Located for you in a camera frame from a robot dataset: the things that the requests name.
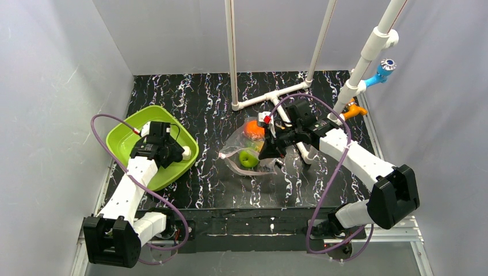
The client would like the lime green plastic basin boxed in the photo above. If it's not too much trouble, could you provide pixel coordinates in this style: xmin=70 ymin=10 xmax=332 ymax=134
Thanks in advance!
xmin=105 ymin=105 xmax=199 ymax=191

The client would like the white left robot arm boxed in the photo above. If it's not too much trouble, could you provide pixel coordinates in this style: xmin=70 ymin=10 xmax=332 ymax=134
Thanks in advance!
xmin=83 ymin=121 xmax=189 ymax=268

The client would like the white PVC pipe frame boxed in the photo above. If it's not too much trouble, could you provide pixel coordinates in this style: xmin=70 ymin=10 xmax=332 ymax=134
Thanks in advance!
xmin=224 ymin=0 xmax=409 ymax=165

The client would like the orange tap valve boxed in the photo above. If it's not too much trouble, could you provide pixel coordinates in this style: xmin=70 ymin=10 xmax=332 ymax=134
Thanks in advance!
xmin=342 ymin=98 xmax=368 ymax=120

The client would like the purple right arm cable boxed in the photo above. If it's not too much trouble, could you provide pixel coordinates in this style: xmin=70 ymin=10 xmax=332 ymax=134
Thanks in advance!
xmin=268 ymin=93 xmax=375 ymax=263

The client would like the green fake leafy vegetable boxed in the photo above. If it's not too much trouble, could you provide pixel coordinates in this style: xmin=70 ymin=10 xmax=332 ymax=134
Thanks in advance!
xmin=182 ymin=146 xmax=192 ymax=160

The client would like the yellow green fake mango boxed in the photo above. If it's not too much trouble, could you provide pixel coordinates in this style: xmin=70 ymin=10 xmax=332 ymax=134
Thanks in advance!
xmin=246 ymin=139 xmax=264 ymax=152

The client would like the green fake apple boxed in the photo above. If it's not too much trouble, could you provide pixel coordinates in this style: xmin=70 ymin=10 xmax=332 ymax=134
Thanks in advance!
xmin=239 ymin=150 xmax=260 ymax=168

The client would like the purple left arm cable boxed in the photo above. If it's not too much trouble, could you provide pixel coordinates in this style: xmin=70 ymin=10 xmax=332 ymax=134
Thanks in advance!
xmin=90 ymin=113 xmax=190 ymax=266

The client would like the aluminium frame rail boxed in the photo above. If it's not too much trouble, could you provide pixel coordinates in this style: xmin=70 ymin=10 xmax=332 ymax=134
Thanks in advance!
xmin=68 ymin=216 xmax=436 ymax=276

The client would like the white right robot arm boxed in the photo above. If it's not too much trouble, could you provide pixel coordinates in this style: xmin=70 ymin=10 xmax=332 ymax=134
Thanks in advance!
xmin=258 ymin=100 xmax=420 ymax=235

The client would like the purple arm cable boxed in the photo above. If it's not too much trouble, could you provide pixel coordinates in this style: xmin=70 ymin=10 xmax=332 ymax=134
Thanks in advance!
xmin=268 ymin=93 xmax=375 ymax=263
xmin=90 ymin=113 xmax=190 ymax=266

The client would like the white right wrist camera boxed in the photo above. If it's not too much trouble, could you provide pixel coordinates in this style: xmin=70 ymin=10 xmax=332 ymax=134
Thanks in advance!
xmin=257 ymin=112 xmax=276 ymax=138

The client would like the blue tap valve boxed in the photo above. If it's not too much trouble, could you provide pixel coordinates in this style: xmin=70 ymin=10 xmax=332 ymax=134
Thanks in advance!
xmin=364 ymin=59 xmax=397 ymax=87

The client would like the clear zip top bag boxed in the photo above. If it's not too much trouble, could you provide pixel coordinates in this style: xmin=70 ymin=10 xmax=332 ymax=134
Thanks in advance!
xmin=218 ymin=117 xmax=280 ymax=177

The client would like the orange fake fruit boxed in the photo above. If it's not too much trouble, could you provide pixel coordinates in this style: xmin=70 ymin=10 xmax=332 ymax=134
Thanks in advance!
xmin=243 ymin=120 xmax=265 ymax=140

